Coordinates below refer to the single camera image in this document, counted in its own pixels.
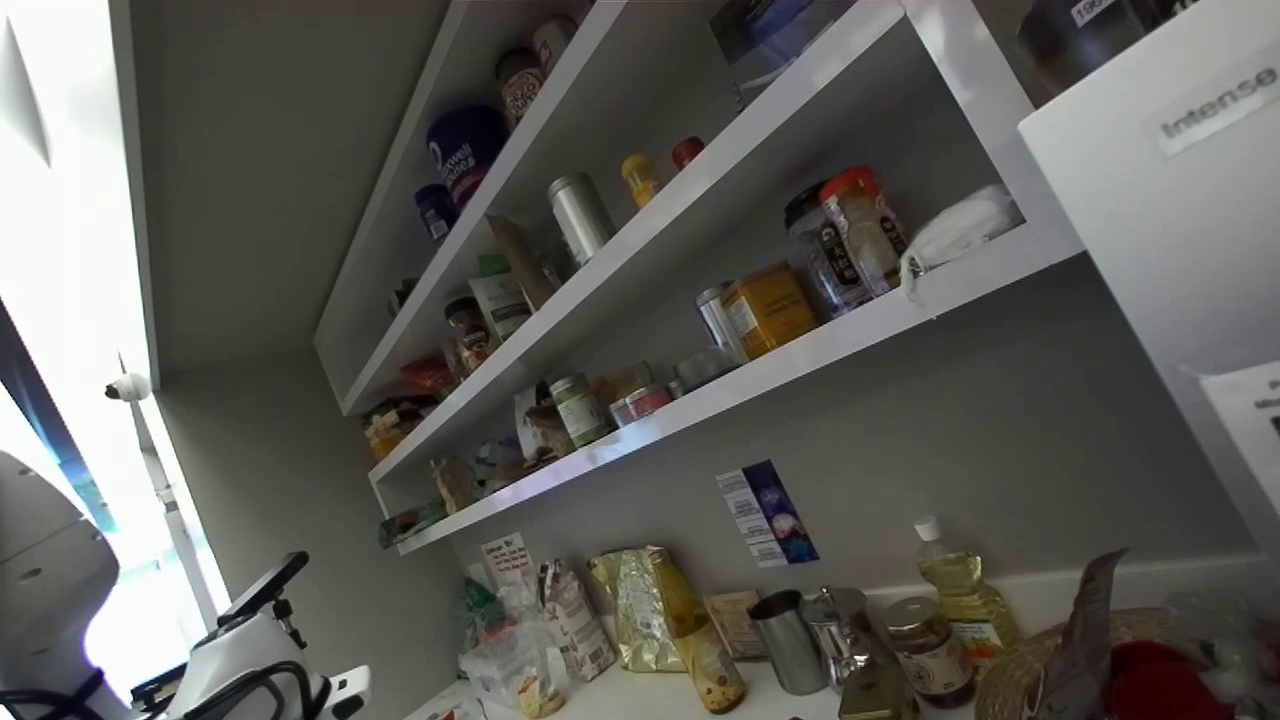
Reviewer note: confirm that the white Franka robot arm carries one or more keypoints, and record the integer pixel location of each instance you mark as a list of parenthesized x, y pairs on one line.
[(53, 587)]

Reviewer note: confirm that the yellow packet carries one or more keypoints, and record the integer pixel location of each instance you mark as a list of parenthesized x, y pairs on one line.
[(771, 309)]

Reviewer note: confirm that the small red packet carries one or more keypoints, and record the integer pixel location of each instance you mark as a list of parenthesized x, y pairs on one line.
[(424, 377)]

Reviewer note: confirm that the small tan packet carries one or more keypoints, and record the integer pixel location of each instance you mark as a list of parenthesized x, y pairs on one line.
[(455, 483)]

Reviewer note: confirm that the white packet with red print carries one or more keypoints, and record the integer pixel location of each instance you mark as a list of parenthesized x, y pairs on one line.
[(505, 563)]

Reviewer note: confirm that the printed white packet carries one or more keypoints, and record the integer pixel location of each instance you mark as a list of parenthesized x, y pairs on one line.
[(576, 616)]

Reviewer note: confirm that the brown paper packet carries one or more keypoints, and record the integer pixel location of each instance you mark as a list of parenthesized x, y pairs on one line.
[(729, 620)]

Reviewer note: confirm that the green packet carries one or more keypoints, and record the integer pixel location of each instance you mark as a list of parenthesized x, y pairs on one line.
[(479, 606)]

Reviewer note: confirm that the white plastic packet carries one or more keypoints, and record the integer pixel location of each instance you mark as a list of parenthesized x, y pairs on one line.
[(514, 674)]

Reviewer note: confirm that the small pink tin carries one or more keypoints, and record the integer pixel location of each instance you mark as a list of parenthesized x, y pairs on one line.
[(643, 402)]

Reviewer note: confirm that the green jar with white label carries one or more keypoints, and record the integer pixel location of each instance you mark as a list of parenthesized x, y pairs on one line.
[(581, 404)]

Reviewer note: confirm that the silver lid jar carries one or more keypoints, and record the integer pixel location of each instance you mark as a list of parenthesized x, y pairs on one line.
[(718, 322)]

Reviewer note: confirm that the white bag with black print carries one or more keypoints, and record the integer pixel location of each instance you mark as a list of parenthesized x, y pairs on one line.
[(538, 426)]

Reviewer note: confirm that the labelled jar with green lid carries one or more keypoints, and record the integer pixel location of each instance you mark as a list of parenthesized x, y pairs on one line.
[(503, 305)]

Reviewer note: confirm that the silver cylindrical can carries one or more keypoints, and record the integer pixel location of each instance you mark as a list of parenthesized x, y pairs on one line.
[(576, 216)]

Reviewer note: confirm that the tan box with label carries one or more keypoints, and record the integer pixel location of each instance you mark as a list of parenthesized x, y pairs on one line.
[(519, 255)]

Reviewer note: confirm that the small brown jar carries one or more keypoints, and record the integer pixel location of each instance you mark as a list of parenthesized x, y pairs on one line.
[(464, 333)]

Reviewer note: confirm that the yellow cap bottle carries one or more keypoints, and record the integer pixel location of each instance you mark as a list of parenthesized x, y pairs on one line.
[(643, 178)]

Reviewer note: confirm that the dark jar black label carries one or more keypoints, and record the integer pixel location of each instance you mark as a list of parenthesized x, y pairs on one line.
[(818, 255)]

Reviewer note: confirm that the red cap bottle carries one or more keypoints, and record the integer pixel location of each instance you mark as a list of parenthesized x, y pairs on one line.
[(684, 151)]

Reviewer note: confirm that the gold foil bag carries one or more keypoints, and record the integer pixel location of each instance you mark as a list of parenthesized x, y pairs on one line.
[(643, 606)]

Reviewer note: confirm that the small dark blue container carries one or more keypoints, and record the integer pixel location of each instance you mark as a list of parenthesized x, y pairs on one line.
[(433, 209)]

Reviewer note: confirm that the red lid jar white label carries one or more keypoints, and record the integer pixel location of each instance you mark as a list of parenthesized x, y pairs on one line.
[(865, 226)]

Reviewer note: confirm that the small amber jar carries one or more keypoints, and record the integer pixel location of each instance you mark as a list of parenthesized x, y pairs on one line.
[(386, 426)]

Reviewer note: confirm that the blue round canister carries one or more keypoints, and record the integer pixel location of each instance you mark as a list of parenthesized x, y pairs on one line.
[(464, 145)]

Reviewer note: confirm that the brown lid jar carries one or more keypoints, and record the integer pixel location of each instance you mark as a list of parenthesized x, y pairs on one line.
[(548, 36), (519, 80)]

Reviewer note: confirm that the amber glass bottle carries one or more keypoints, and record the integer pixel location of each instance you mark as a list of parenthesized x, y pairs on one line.
[(712, 666)]

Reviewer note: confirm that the steel jug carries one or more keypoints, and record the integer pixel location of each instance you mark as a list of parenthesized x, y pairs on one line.
[(784, 643)]

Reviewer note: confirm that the silver foil pack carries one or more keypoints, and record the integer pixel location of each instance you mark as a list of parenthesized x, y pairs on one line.
[(843, 624)]

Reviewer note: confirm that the white crumpled bag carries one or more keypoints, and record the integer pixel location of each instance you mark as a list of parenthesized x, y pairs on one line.
[(961, 222)]

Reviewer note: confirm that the blue box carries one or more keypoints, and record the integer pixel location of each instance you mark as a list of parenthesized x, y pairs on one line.
[(765, 27)]

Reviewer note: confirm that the yellow oil bottle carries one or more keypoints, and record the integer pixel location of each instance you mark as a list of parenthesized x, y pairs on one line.
[(955, 572)]

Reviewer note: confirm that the brown jar with label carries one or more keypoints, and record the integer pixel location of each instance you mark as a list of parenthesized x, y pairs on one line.
[(935, 655)]

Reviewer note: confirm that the grey brown paper bag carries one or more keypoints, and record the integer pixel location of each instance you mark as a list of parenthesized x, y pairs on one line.
[(1076, 643)]

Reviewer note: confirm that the dark glass container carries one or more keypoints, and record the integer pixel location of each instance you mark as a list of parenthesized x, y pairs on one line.
[(1065, 34)]

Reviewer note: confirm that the white appliance with Intense label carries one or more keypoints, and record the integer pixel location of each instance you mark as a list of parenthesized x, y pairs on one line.
[(1164, 226)]

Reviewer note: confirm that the white paper sign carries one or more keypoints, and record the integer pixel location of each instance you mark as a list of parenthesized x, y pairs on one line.
[(1245, 419)]

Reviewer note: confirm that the white wall shelf unit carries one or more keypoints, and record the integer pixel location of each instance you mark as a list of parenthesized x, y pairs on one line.
[(803, 363)]

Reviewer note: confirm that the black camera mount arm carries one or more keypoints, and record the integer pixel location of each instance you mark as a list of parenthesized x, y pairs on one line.
[(261, 587)]

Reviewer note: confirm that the pole with white camera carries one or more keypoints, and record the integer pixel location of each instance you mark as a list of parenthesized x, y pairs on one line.
[(173, 504)]

